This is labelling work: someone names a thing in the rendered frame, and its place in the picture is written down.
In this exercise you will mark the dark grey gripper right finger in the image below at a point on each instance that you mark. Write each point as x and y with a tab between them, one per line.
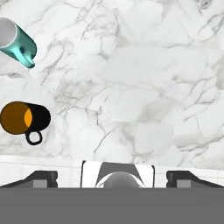
180	178

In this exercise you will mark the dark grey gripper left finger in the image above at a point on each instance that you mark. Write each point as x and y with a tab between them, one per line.
43	178

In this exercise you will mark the black mug with orange inside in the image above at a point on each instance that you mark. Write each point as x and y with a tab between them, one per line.
36	117

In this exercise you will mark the teal mug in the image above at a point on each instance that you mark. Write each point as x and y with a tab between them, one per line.
24	46

